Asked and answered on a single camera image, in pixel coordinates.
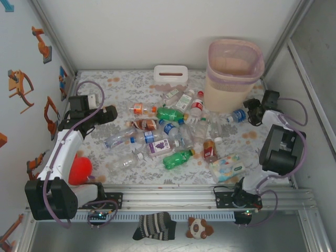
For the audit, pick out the aluminium frame post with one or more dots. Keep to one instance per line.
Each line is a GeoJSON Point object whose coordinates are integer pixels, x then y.
{"type": "Point", "coordinates": [59, 39]}
{"type": "Point", "coordinates": [301, 10]}

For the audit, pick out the orange label clear bottle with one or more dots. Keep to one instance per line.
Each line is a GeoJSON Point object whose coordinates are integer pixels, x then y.
{"type": "Point", "coordinates": [138, 108]}

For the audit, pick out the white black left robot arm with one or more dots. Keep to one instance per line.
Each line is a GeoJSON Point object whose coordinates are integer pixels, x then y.
{"type": "Point", "coordinates": [65, 149]}

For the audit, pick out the brown label drink bottle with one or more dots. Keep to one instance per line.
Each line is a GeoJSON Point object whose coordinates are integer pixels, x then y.
{"type": "Point", "coordinates": [145, 124]}

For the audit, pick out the black grey striped sock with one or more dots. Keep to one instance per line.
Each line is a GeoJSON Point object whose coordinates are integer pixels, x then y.
{"type": "Point", "coordinates": [155, 227]}

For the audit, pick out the clear bottle green cap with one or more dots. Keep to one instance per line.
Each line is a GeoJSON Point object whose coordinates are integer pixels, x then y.
{"type": "Point", "coordinates": [200, 131]}

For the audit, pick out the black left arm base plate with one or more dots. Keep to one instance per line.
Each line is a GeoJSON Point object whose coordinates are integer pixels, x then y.
{"type": "Point", "coordinates": [115, 200]}

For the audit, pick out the beige plastic waste bin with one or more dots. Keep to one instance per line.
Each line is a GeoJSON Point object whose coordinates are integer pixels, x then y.
{"type": "Point", "coordinates": [225, 99]}

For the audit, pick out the floral table mat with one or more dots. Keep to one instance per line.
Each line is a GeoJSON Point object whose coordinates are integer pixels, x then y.
{"type": "Point", "coordinates": [147, 178]}

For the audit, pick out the aluminium table rail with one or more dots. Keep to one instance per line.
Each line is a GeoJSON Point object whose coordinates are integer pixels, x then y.
{"type": "Point", "coordinates": [170, 199]}

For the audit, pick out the grape label bottle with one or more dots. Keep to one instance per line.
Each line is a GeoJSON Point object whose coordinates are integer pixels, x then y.
{"type": "Point", "coordinates": [160, 147]}

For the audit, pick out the clear bottle blue cap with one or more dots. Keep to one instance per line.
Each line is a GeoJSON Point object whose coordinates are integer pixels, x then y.
{"type": "Point", "coordinates": [186, 135]}

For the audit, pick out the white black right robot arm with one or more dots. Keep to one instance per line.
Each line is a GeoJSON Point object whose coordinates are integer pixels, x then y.
{"type": "Point", "coordinates": [278, 157]}

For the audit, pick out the orange gripper wall sticker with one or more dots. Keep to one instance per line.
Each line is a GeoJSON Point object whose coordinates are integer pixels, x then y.
{"type": "Point", "coordinates": [15, 86]}

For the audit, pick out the small green label bottle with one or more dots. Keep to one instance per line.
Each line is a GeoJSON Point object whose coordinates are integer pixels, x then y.
{"type": "Point", "coordinates": [172, 94]}

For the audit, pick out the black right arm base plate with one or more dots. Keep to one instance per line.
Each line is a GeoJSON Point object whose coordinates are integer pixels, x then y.
{"type": "Point", "coordinates": [223, 200]}

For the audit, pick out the blue label water bottle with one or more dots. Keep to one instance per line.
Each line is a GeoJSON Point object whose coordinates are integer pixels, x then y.
{"type": "Point", "coordinates": [170, 130]}
{"type": "Point", "coordinates": [238, 114]}
{"type": "Point", "coordinates": [149, 136]}

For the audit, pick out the red label tea bottle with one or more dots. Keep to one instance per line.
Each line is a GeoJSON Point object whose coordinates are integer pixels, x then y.
{"type": "Point", "coordinates": [210, 152]}

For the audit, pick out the clear bottle white cap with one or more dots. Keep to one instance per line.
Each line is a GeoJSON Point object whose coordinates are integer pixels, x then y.
{"type": "Point", "coordinates": [218, 140]}
{"type": "Point", "coordinates": [126, 162]}

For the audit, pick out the red toy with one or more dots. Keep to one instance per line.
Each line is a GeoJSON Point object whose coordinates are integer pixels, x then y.
{"type": "Point", "coordinates": [78, 168]}

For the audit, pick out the colourful soft tissue pack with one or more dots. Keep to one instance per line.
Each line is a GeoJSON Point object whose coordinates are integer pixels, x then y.
{"type": "Point", "coordinates": [227, 169]}

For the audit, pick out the red label red cap bottle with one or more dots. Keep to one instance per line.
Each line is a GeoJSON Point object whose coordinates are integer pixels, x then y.
{"type": "Point", "coordinates": [197, 105]}

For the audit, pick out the blue red wall sticker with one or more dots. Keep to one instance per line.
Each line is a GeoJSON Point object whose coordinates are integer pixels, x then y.
{"type": "Point", "coordinates": [63, 78]}

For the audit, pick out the brown white plush toy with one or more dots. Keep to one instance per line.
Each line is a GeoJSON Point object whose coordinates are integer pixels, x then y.
{"type": "Point", "coordinates": [199, 228]}

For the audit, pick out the white pink tissue box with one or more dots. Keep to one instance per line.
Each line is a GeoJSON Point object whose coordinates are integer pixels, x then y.
{"type": "Point", "coordinates": [160, 78]}

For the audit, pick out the green label white cap bottle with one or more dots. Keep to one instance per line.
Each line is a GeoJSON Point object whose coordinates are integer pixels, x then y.
{"type": "Point", "coordinates": [183, 101]}

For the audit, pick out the small circuit board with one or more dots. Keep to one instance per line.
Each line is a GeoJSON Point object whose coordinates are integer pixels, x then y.
{"type": "Point", "coordinates": [99, 215]}

